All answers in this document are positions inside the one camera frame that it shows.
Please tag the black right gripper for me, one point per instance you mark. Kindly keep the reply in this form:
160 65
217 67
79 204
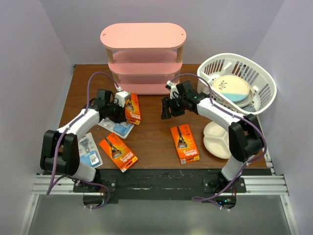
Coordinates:
166 113

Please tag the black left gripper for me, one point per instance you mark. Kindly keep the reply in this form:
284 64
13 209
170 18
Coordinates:
121 116

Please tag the orange razor box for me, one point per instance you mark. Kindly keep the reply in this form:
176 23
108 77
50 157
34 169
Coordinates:
132 110
184 143
118 152

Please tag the blue razor blister pack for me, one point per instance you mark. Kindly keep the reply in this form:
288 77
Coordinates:
88 151
121 129

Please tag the pink three-tier wooden shelf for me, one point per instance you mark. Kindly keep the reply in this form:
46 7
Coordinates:
142 57

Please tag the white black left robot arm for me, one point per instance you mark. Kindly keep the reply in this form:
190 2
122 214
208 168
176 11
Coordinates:
60 150

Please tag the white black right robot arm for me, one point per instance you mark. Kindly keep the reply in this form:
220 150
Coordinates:
244 134

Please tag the cream divided plate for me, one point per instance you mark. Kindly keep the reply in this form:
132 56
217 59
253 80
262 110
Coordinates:
216 141

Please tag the cream and blue floral plate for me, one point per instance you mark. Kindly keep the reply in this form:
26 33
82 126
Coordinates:
232 87

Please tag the white plastic laundry basket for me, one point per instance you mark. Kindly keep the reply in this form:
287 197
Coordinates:
263 89

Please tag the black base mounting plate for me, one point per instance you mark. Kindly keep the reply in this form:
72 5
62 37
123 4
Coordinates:
166 184

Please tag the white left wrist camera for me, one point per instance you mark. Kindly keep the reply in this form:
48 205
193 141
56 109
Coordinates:
121 98

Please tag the aluminium frame rail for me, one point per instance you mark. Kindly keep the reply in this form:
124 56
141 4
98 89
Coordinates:
264 209

